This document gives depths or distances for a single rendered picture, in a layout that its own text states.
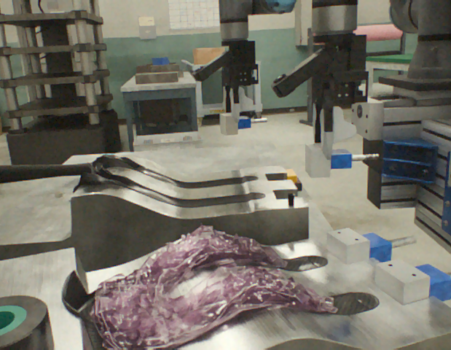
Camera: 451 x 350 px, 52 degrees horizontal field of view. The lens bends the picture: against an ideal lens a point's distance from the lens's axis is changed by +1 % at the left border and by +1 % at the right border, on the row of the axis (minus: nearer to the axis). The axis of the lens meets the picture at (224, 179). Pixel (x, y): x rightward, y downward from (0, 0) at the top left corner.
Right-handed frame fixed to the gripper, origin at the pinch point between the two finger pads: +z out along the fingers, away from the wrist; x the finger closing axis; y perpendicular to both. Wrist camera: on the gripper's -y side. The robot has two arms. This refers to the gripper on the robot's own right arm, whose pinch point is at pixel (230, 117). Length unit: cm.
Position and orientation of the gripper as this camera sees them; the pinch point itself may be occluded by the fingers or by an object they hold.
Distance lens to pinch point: 127.5
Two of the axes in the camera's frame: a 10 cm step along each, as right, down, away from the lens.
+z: 0.5, 9.6, 2.8
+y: 9.5, -1.4, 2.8
